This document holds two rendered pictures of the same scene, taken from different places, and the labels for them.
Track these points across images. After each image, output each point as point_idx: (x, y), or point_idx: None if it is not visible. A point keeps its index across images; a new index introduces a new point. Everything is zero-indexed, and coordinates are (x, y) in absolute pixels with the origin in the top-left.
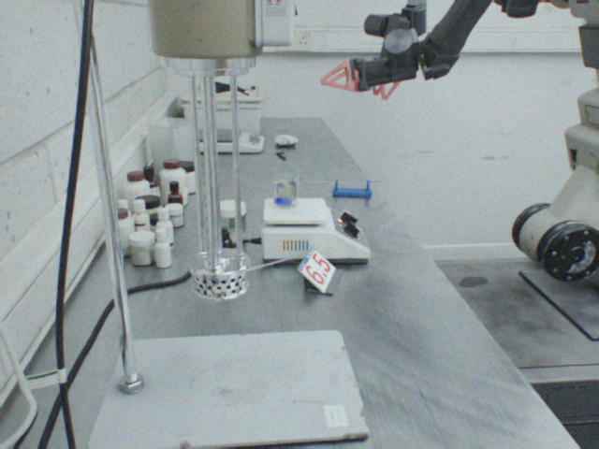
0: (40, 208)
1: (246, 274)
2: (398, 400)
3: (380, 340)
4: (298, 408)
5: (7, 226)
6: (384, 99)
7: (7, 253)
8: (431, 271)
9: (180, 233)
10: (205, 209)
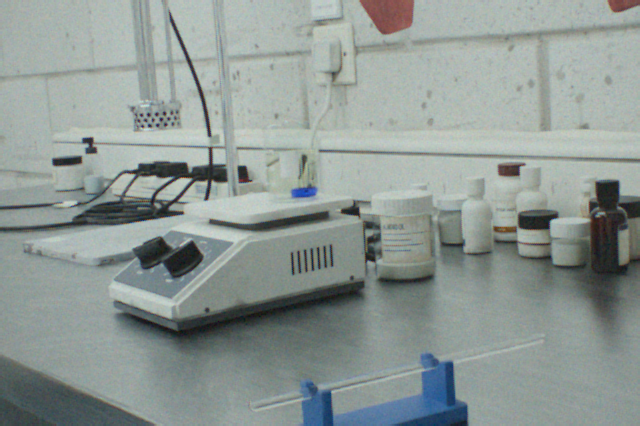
0: (495, 116)
1: (135, 119)
2: (3, 260)
3: (39, 273)
4: (89, 235)
5: (423, 104)
6: (393, 26)
7: (415, 129)
8: None
9: (521, 262)
10: (623, 288)
